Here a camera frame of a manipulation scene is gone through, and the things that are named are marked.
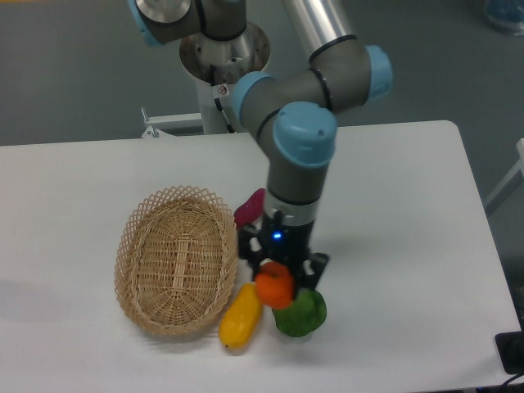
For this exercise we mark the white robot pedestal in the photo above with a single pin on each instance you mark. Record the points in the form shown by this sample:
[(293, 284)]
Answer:
[(215, 67)]

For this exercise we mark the green bok choy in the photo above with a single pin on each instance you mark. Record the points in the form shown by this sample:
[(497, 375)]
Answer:
[(303, 316)]

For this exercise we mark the purple sweet potato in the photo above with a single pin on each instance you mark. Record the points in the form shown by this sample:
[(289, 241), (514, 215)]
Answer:
[(250, 210)]

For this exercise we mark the yellow mango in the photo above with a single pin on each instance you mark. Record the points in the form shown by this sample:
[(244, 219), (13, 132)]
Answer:
[(241, 319)]

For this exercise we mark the black device at table edge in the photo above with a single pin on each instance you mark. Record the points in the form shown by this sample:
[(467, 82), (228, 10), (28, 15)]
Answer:
[(510, 348)]

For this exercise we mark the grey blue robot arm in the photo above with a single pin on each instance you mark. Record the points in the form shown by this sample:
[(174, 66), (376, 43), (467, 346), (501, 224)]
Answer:
[(293, 121)]

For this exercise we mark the woven wicker basket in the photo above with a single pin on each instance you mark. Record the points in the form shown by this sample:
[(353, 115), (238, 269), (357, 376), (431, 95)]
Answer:
[(176, 264)]

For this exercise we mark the white frame at right edge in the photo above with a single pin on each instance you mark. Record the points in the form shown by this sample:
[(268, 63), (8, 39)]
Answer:
[(507, 185)]

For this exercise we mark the orange fruit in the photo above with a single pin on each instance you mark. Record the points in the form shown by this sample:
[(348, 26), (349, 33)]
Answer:
[(274, 285)]

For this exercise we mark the blue object top right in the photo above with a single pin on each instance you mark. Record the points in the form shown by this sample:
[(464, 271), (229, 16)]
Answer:
[(505, 15)]

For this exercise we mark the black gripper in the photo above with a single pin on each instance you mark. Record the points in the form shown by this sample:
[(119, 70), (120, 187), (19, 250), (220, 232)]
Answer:
[(288, 245)]

